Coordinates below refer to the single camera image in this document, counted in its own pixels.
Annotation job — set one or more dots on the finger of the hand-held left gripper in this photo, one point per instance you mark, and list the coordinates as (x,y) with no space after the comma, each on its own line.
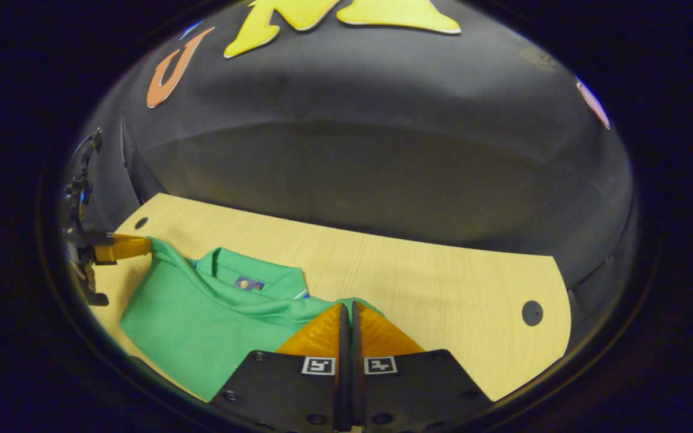
(124,248)

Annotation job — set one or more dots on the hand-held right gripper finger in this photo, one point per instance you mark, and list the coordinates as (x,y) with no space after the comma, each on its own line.
(343,373)
(357,373)

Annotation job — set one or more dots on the green T-shirt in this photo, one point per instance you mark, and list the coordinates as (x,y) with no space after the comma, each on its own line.
(190,325)

